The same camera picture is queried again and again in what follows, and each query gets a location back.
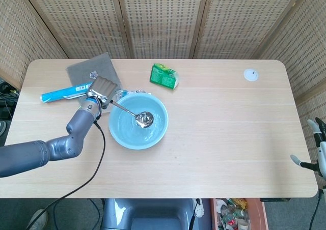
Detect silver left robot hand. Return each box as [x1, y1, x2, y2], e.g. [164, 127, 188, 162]
[86, 76, 118, 108]

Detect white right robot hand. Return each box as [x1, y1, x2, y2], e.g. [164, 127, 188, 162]
[290, 117, 326, 180]

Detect metal ladle black grip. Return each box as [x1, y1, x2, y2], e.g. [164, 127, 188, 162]
[109, 99, 155, 129]

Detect light blue bowl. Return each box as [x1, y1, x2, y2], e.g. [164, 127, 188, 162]
[108, 93, 169, 150]

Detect clear plastic bag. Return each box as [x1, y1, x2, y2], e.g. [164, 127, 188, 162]
[114, 89, 153, 102]

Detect grey cloth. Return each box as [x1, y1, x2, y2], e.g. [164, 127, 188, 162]
[66, 52, 122, 113]

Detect blue foil roll box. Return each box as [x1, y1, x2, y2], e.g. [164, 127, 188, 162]
[41, 82, 94, 104]

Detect green snack packet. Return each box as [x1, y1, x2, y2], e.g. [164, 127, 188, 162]
[149, 63, 181, 91]

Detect woven folding screen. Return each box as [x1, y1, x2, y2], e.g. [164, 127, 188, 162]
[0, 0, 326, 149]

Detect black floor equipment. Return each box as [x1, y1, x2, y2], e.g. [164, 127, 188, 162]
[0, 76, 21, 139]

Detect orange bin with trash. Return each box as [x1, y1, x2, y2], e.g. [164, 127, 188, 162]
[209, 197, 268, 230]

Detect grey shoe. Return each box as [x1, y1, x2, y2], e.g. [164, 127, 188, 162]
[26, 208, 49, 230]

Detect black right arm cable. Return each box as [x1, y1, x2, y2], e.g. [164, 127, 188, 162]
[309, 186, 326, 230]

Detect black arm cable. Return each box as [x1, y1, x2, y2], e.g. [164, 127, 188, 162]
[24, 121, 106, 230]
[309, 186, 326, 230]

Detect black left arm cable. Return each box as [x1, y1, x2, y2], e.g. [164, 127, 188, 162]
[24, 121, 106, 230]

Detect white cable grommet cap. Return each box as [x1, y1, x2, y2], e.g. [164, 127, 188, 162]
[243, 68, 259, 82]

